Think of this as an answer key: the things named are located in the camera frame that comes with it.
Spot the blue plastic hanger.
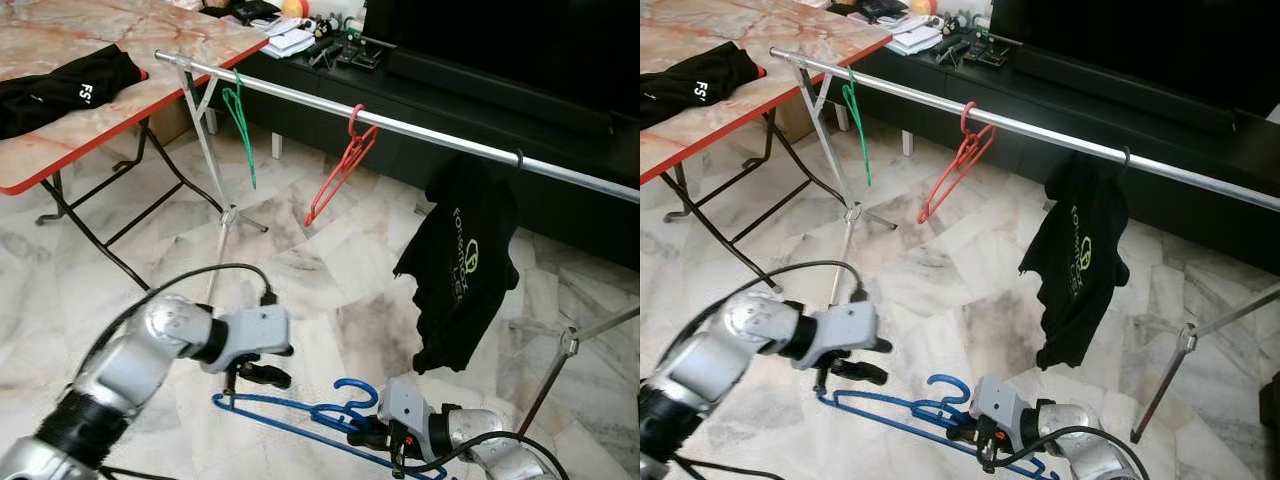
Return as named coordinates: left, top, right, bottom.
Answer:
left=818, top=374, right=1051, bottom=480
left=212, top=378, right=451, bottom=480

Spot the black garment with red trim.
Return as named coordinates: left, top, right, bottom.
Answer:
left=640, top=40, right=766, bottom=129
left=0, top=44, right=149, bottom=141

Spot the red plastic hanger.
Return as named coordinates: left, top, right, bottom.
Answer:
left=304, top=104, right=382, bottom=229
left=917, top=101, right=997, bottom=226

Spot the green plastic hanger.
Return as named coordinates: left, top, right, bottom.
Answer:
left=221, top=67, right=260, bottom=191
left=842, top=64, right=874, bottom=189

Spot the black printed t-shirt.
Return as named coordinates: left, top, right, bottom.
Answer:
left=1018, top=152, right=1131, bottom=371
left=393, top=155, right=521, bottom=374

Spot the silver clothes rack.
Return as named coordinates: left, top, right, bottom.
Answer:
left=153, top=50, right=641, bottom=436
left=770, top=47, right=1280, bottom=444

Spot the dark sofa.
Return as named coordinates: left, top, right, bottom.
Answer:
left=1258, top=383, right=1280, bottom=446

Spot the black TV cabinet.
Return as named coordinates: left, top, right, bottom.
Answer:
left=235, top=30, right=641, bottom=271
left=855, top=28, right=1280, bottom=271

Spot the white paper stack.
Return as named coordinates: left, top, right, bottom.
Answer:
left=888, top=22, right=946, bottom=56
left=262, top=25, right=319, bottom=59

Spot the black soundbar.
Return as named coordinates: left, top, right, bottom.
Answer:
left=385, top=48, right=616, bottom=138
left=1012, top=45, right=1233, bottom=136

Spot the marble pattern folding table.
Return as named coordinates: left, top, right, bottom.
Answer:
left=0, top=0, right=271, bottom=291
left=640, top=0, right=894, bottom=266

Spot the black television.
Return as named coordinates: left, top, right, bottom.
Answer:
left=362, top=0, right=641, bottom=136
left=990, top=0, right=1280, bottom=136

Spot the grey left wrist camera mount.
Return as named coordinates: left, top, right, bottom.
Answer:
left=800, top=298, right=883, bottom=369
left=203, top=304, right=293, bottom=374

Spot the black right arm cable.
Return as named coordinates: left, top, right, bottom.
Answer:
left=395, top=430, right=546, bottom=480
left=985, top=428, right=1151, bottom=480

